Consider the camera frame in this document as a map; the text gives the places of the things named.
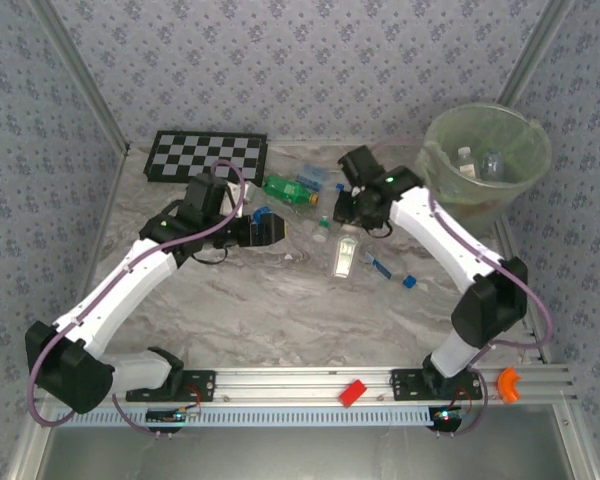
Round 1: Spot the red plastic block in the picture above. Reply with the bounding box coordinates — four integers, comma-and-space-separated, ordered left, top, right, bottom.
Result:
338, 378, 369, 409

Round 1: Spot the clear bottle green white label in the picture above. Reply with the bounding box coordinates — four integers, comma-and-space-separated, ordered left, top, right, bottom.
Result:
328, 232, 360, 281

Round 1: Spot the small clear bottle white cap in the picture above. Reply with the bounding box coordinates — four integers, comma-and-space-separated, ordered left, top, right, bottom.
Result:
313, 214, 332, 245

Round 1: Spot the crushed clear bottle blue label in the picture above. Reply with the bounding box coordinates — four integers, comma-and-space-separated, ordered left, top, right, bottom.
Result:
294, 163, 330, 194

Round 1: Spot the orange plastic clip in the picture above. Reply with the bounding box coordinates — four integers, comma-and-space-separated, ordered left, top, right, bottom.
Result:
496, 367, 523, 404

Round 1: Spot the green plastic bottle orange cap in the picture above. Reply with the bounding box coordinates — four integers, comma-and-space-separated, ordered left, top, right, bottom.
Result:
261, 173, 321, 206

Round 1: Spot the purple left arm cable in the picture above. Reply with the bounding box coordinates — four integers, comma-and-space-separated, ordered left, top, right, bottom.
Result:
28, 159, 247, 437

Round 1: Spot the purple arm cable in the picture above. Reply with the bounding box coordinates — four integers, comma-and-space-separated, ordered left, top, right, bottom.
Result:
372, 138, 553, 437
28, 159, 247, 437

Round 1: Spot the aluminium frame post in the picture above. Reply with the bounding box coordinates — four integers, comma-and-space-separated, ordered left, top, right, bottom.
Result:
27, 0, 131, 154
497, 0, 579, 106

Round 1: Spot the green translucent bin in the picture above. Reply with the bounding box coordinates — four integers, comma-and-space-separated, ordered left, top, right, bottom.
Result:
414, 102, 554, 236

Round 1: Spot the blue slotted cable duct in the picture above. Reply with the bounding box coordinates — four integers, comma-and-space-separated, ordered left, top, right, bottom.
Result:
59, 404, 439, 427

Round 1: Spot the clear bottle pink label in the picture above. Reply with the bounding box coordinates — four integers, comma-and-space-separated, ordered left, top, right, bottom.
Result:
479, 149, 506, 182

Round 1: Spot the clear bottle blue cap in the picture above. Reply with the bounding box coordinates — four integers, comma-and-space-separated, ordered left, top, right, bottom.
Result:
363, 251, 419, 291

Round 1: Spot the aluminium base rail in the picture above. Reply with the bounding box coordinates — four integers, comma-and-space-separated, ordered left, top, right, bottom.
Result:
34, 367, 579, 405

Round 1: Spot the grey metal panel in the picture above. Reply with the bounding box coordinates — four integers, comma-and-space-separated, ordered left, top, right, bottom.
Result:
39, 424, 584, 480

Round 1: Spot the black and grey checkerboard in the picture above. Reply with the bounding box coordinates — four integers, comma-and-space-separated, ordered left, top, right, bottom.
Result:
143, 130, 270, 189

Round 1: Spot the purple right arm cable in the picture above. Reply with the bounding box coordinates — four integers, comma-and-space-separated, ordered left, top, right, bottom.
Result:
372, 138, 553, 437

